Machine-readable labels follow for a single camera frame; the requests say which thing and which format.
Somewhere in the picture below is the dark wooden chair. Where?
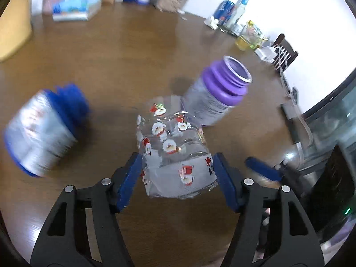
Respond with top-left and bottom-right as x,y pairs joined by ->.
272,33 -> 298,72

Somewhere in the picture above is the yellow thermos jug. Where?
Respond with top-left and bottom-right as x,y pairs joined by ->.
1,0 -> 32,62

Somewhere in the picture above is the white power strip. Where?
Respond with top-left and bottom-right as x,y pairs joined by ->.
254,47 -> 277,63

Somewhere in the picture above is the crumpled white tissue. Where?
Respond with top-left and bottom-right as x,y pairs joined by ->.
204,16 -> 218,30

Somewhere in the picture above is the purple bottle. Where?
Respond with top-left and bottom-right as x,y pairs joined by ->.
182,55 -> 252,126

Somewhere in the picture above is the blue tissue box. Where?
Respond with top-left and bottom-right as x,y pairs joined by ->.
52,0 -> 102,22

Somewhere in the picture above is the glass of yellow drink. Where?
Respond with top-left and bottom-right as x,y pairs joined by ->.
235,26 -> 259,51

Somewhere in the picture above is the blue soda can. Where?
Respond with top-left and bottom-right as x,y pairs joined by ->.
213,0 -> 235,26

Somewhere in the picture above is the clear Santa print cup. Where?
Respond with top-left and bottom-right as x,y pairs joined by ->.
136,95 -> 217,200

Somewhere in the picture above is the clear spray bottle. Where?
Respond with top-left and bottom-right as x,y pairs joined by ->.
226,0 -> 249,31

